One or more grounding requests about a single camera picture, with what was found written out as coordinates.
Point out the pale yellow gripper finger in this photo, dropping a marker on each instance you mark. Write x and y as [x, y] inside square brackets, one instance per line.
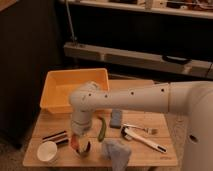
[82, 142]

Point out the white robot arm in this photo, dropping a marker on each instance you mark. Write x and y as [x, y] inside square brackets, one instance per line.
[194, 99]

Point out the small metal cup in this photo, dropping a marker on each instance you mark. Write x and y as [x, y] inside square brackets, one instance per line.
[85, 152]

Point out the lower black stick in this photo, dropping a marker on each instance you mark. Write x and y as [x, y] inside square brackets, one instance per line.
[62, 141]

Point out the green chili pepper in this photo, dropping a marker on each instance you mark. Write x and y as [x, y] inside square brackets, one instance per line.
[102, 132]

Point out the grey crumpled cloth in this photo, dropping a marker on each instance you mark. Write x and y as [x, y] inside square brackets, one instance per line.
[117, 152]

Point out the white ceramic bowl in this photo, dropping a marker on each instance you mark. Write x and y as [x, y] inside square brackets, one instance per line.
[47, 152]

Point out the blue sponge block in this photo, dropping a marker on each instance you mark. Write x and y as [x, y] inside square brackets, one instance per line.
[116, 119]

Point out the yellow plastic bin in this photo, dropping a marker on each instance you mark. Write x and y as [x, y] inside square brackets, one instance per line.
[59, 84]

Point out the silver metal fork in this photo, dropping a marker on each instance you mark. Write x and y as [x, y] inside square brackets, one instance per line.
[151, 131]

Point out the grey vertical pole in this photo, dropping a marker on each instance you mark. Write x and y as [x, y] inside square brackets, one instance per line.
[73, 38]

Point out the upper white shelf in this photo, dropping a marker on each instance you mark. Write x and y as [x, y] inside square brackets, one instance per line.
[129, 7]

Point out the grey metal shelf rail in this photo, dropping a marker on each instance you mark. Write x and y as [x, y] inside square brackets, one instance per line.
[162, 63]

